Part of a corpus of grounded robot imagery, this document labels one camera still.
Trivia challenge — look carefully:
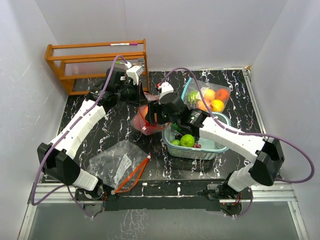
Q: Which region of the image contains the orange pumpkin toy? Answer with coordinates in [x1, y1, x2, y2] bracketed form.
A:
[215, 88, 230, 103]

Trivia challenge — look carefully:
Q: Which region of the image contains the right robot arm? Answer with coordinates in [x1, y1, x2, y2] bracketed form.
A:
[146, 92, 285, 199]

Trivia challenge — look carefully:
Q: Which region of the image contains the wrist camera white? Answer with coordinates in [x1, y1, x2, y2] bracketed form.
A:
[125, 62, 144, 86]
[156, 81, 174, 100]

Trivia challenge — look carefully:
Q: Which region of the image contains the orange zipper bag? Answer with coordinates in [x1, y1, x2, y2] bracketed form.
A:
[87, 140, 151, 194]
[130, 92, 169, 136]

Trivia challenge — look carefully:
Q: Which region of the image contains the blue zipper plastic bag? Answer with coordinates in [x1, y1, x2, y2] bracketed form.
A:
[181, 78, 231, 113]

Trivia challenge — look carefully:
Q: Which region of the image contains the dark grape bunch toy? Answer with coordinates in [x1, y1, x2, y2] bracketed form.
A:
[174, 134, 202, 148]

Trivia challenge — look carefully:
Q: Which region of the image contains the wooden shelf rack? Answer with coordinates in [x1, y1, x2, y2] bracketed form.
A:
[44, 39, 150, 96]

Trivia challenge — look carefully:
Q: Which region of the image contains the pink peach toy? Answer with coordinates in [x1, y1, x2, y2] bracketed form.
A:
[196, 100, 211, 112]

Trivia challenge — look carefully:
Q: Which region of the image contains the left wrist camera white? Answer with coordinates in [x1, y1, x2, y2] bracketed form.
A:
[125, 62, 144, 86]

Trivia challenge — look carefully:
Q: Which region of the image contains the pink red dragonfruit toy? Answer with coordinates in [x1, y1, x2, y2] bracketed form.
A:
[132, 117, 150, 135]

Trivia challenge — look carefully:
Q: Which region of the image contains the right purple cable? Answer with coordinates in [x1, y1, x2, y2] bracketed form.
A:
[157, 66, 315, 185]

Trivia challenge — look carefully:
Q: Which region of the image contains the aluminium rail frame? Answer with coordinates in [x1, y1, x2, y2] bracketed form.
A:
[18, 67, 308, 240]

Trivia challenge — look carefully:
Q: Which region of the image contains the green fruit toy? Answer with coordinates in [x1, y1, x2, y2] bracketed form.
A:
[180, 134, 195, 148]
[170, 139, 181, 146]

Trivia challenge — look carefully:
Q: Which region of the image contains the light blue plastic basket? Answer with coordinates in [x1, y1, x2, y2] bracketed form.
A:
[162, 124, 229, 160]

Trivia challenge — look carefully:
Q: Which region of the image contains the green custard apple toy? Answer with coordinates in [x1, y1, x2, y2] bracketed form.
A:
[187, 91, 199, 105]

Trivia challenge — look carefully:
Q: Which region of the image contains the green cucumber toy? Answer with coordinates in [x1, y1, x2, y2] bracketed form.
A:
[171, 123, 184, 134]

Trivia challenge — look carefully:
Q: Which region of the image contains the yellow pear toy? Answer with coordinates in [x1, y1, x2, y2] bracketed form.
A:
[203, 88, 216, 102]

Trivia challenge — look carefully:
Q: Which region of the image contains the purple cable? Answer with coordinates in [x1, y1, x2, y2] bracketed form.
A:
[157, 66, 315, 185]
[31, 54, 132, 206]

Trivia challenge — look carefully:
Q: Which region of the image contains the orange yellow peach toy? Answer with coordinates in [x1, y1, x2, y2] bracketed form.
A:
[138, 105, 148, 119]

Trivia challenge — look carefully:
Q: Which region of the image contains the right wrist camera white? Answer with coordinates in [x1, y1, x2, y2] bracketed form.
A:
[156, 81, 174, 100]

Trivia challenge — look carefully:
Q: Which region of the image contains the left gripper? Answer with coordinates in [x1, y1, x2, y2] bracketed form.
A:
[116, 81, 149, 108]

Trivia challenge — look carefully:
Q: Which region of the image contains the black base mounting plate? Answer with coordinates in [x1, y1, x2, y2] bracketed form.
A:
[75, 180, 253, 215]

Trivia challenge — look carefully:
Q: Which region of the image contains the pink white marker pen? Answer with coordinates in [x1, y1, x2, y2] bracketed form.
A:
[109, 42, 138, 47]

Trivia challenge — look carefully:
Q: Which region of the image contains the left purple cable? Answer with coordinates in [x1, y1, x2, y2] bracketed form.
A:
[31, 54, 132, 206]

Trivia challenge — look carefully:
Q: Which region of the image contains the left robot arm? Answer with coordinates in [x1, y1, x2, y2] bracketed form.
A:
[37, 65, 148, 200]

